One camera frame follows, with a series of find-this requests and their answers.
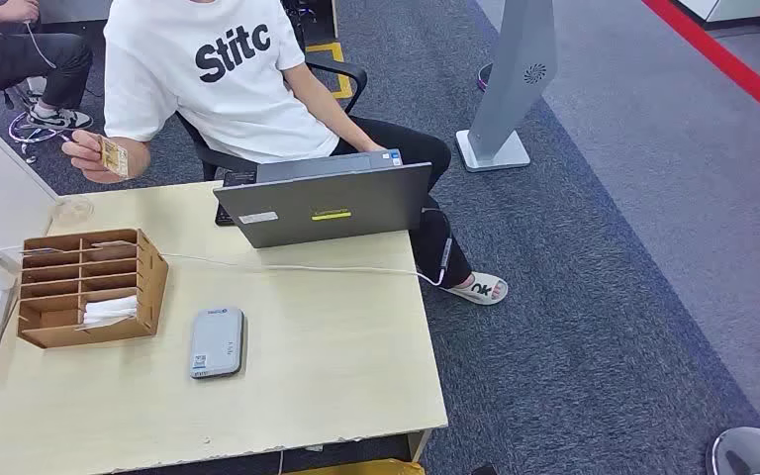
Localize person's right hand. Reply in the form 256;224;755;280
61;128;134;185

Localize hotel ID card autumn print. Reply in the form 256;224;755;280
99;136;131;179

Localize person in dark clothes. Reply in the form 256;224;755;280
0;0;96;133

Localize person in white shirt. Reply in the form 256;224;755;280
61;0;509;308

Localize white room key cards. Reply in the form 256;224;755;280
81;295;140;330

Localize black and white sneaker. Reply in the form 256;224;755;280
26;104;94;131

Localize metal chair base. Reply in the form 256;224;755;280
6;111;81;165

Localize grey laptop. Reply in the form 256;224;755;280
212;148;433;250

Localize black office chair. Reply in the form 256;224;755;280
175;51;369;183

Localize white monitor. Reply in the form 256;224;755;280
0;111;60;270

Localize grey kiosk stand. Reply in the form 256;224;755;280
455;0;559;174

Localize white slipper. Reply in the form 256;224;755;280
443;271;509;308

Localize yellow object under desk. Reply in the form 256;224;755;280
284;458;426;475

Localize white cabinet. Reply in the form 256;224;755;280
671;0;760;31

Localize thin white earphone cable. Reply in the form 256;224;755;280
24;21;58;71

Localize long white cable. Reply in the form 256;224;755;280
0;236;453;290

